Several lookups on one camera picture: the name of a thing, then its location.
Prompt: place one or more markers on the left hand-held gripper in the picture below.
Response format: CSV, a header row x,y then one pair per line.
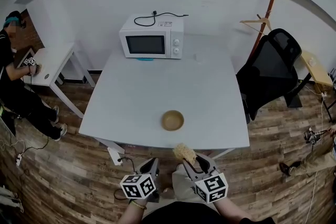
x,y
136,186

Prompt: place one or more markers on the beige loofah scrubber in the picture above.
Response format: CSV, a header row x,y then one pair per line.
x,y
184,153

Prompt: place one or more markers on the wooden clothes hanger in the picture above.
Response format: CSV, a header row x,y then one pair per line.
x,y
258,22

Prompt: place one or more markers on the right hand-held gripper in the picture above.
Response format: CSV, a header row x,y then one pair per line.
x,y
212,187

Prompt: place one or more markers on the person's right forearm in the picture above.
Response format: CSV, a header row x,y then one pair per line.
x,y
231,211

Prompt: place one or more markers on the small white power strip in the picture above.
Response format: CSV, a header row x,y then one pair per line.
x,y
19,160

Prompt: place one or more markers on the teal flat object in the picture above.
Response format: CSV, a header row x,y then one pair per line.
x,y
145,59

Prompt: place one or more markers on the black office chair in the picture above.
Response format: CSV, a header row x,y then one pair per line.
x,y
270,70

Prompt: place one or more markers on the small wooden side table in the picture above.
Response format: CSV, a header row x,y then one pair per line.
x,y
316,70

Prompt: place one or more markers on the person's light trouser leg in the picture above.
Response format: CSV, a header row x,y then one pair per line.
x,y
183,186

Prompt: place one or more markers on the white side table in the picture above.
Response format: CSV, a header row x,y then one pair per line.
x,y
52,63

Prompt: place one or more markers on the white microwave oven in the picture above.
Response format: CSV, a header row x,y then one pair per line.
x,y
149,39

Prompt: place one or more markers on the person's shoe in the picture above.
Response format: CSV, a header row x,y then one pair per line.
x,y
168,192

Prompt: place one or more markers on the person's left forearm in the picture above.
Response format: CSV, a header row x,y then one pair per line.
x,y
131,213

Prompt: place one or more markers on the yellow wrist band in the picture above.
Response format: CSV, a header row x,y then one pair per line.
x,y
139,205

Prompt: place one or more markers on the wooden bowl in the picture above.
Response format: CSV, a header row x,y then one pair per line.
x,y
172,120

